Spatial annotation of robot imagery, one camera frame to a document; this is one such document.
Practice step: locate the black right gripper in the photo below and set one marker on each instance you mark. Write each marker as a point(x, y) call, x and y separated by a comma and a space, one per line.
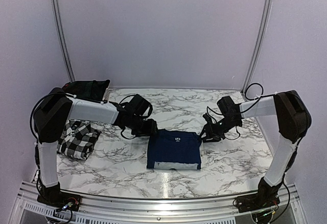
point(211, 133)

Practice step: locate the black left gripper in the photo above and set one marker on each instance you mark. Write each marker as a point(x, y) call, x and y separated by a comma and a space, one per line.
point(150, 130)

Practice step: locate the navy blue t-shirt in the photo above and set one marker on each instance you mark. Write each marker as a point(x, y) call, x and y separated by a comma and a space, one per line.
point(176, 150)

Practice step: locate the black white plaid shirt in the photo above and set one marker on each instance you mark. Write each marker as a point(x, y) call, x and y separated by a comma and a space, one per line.
point(78, 139)

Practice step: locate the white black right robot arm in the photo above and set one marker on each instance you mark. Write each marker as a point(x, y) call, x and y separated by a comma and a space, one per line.
point(293, 120)

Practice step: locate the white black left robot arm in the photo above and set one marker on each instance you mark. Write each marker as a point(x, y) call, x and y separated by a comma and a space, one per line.
point(47, 121)

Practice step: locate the pink perforated laundry basket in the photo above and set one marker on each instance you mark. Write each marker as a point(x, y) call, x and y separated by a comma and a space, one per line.
point(106, 96)

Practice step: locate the dark blue green clothes pile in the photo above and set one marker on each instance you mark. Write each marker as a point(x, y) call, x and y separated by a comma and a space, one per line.
point(93, 90)

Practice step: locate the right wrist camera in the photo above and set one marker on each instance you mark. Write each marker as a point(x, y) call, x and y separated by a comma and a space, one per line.
point(207, 118)

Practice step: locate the front aluminium table rail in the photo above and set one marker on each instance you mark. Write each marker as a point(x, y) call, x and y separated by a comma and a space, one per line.
point(105, 209)

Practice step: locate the left aluminium frame post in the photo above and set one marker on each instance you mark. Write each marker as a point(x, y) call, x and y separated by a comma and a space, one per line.
point(62, 40)

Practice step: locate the aluminium frame post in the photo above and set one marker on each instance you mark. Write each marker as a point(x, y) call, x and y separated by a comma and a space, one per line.
point(62, 40)
point(258, 43)

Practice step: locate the right aluminium frame post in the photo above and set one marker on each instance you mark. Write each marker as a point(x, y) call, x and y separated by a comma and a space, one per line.
point(258, 43)

